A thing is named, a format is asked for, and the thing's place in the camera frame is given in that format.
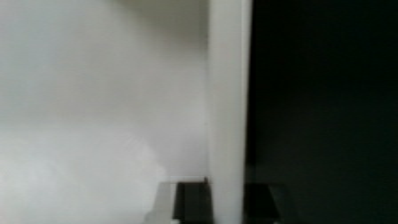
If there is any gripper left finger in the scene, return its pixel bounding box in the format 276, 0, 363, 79
149, 178, 213, 224

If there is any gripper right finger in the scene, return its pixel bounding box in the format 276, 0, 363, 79
244, 183, 297, 224

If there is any white square tabletop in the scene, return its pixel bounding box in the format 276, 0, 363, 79
0, 0, 252, 224

